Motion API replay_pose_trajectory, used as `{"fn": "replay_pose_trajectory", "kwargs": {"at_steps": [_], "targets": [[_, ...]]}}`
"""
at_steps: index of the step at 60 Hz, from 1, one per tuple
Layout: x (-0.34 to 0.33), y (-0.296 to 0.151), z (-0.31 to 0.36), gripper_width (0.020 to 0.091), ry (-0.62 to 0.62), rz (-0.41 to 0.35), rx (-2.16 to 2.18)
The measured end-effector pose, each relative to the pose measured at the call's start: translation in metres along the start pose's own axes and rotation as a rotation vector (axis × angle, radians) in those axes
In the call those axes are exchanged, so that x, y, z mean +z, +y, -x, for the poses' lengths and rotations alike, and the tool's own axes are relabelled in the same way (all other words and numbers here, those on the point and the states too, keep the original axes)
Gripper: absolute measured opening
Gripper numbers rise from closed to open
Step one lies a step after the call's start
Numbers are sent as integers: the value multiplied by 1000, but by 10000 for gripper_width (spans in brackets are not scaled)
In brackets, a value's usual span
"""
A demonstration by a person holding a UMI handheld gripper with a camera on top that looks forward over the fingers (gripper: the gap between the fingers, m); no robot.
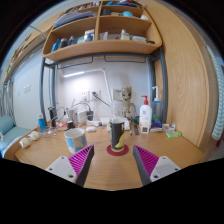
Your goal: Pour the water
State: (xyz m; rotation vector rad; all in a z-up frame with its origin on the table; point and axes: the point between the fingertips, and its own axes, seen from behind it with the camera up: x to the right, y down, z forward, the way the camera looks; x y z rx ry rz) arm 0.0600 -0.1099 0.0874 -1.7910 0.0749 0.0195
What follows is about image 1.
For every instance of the white pump bottle red cap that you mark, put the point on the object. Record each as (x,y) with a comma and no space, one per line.
(145,115)

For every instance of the clear bottle with dark label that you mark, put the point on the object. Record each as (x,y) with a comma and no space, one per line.
(117,135)

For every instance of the teal pillow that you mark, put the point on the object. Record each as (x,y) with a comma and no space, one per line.
(6,124)

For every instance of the grey striped curtain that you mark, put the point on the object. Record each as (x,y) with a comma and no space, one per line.
(6,98)

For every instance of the grey metal bed frame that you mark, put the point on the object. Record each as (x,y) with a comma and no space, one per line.
(42,93)

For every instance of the wooden shelf unit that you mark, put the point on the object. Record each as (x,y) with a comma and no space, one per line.
(100,33)

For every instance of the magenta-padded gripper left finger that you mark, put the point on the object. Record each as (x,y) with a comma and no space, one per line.
(80,160)

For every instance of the pink white small packet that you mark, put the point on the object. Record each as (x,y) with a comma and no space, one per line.
(169,127)

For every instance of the green striped towel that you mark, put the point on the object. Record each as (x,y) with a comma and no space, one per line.
(218,100)

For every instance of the small black jar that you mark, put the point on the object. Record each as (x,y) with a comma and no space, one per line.
(71,125)

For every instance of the wooden wardrobe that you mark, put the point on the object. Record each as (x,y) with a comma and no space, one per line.
(186,83)

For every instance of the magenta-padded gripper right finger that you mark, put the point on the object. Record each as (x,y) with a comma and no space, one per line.
(148,160)

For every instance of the flat round red coaster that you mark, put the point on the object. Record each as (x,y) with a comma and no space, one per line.
(110,152)

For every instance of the small white display device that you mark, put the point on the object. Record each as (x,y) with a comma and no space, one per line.
(145,130)

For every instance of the white charger block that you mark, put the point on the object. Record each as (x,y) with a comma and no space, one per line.
(82,117)

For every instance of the clear blue spray bottle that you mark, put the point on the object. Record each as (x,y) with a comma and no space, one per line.
(157,108)

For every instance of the black electric shaver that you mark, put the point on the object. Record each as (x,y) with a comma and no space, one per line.
(52,117)

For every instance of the wooden bunk rail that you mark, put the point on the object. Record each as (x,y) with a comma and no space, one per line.
(30,43)

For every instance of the small blue bottle white cap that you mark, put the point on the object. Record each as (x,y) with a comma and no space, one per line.
(41,123)

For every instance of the small green pack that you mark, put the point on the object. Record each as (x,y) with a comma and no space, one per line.
(173,134)

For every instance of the wooden tree figurine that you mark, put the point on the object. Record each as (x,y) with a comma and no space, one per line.
(127,103)

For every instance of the white mug with blue print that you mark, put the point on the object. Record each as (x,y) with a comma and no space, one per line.
(76,141)

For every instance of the bed with teal sheet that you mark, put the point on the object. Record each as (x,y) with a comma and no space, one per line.
(13,138)

